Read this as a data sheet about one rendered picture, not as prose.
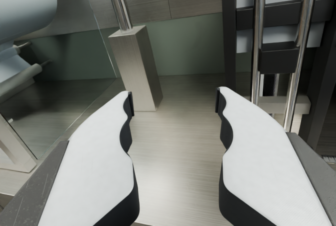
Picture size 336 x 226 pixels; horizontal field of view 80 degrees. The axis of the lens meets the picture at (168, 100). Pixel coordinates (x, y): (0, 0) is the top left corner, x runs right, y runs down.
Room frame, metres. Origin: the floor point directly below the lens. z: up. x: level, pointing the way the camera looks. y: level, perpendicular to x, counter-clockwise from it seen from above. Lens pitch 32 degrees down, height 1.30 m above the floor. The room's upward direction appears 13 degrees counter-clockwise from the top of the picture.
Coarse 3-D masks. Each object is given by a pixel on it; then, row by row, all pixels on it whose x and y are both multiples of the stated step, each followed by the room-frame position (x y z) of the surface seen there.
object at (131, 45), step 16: (112, 0) 0.62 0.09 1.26; (128, 16) 0.62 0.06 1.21; (128, 32) 0.60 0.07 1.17; (144, 32) 0.63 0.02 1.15; (112, 48) 0.61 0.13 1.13; (128, 48) 0.59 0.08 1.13; (144, 48) 0.61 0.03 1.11; (128, 64) 0.59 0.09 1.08; (144, 64) 0.58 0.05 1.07; (128, 80) 0.60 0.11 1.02; (144, 80) 0.58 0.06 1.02; (144, 96) 0.59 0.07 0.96; (160, 96) 0.64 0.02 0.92
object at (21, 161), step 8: (0, 120) 0.44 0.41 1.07; (0, 128) 0.43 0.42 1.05; (0, 136) 0.42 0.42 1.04; (8, 136) 0.43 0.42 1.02; (0, 144) 0.42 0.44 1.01; (8, 144) 0.42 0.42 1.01; (16, 144) 0.44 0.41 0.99; (8, 152) 0.42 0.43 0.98; (16, 152) 0.42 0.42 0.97; (24, 152) 0.44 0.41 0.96; (0, 160) 0.46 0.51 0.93; (8, 160) 0.45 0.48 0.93; (16, 160) 0.42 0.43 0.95; (24, 160) 0.43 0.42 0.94; (32, 160) 0.44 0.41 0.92; (8, 168) 0.45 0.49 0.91; (16, 168) 0.43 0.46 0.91; (24, 168) 0.42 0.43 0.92
